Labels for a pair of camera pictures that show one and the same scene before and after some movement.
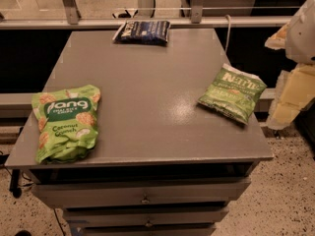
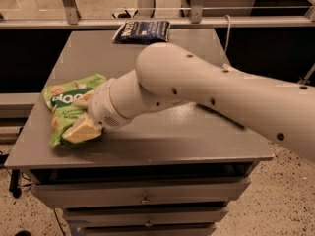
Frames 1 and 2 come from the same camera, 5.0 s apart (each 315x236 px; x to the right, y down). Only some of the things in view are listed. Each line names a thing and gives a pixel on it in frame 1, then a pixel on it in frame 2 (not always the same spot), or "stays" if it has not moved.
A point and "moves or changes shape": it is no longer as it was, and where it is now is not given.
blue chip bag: x=145 y=31 stays
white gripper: x=301 y=38 to x=102 y=106
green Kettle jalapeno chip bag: x=235 y=92 stays
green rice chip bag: x=67 y=124 moves or changes shape
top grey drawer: x=105 y=193 stays
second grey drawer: x=145 y=216 stays
